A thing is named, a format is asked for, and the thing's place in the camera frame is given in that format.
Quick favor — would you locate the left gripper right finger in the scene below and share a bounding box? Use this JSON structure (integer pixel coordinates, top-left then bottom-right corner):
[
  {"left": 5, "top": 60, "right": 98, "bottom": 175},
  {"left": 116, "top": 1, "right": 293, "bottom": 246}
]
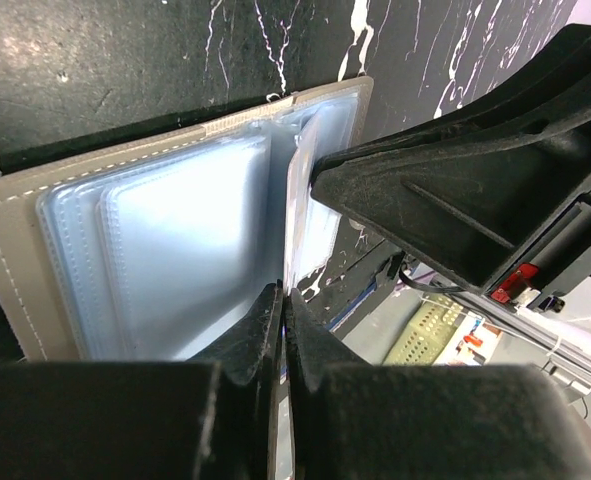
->
[{"left": 284, "top": 291, "right": 591, "bottom": 479}]

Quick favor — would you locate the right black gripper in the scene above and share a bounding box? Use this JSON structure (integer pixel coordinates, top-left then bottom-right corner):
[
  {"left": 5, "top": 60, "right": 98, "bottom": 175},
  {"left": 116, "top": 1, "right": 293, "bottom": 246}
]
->
[{"left": 311, "top": 24, "right": 591, "bottom": 307}]

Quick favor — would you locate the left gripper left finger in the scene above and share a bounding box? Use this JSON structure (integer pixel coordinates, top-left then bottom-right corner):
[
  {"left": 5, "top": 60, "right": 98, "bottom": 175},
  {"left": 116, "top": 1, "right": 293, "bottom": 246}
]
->
[{"left": 0, "top": 284, "right": 284, "bottom": 479}]

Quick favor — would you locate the white credit card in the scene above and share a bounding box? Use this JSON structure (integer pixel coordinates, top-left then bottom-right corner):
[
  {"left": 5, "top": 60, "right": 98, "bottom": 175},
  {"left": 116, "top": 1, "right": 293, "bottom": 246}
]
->
[{"left": 283, "top": 109, "right": 328, "bottom": 292}]

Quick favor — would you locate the grey leather card holder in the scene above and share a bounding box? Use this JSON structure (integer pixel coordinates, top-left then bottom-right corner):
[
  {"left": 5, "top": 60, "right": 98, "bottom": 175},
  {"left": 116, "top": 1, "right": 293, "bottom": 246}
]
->
[{"left": 0, "top": 76, "right": 373, "bottom": 361}]

